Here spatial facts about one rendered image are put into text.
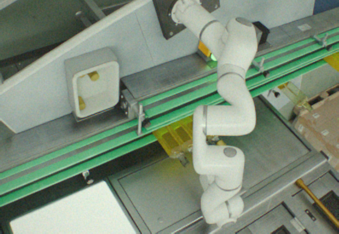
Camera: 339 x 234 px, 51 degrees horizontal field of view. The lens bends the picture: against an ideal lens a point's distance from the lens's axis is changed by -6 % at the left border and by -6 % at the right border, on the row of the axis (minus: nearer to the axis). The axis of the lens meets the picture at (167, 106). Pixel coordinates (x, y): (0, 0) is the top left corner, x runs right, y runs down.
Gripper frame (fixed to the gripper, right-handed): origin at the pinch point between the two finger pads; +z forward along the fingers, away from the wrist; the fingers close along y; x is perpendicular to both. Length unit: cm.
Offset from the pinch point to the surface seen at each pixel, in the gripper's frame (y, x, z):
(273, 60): 13, -48, 35
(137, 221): -11.9, 28.7, -13.9
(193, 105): 6.0, -4.0, 22.5
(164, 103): 13.6, 9.8, 19.6
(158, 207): -12.7, 19.2, -9.8
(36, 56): -15, 60, 93
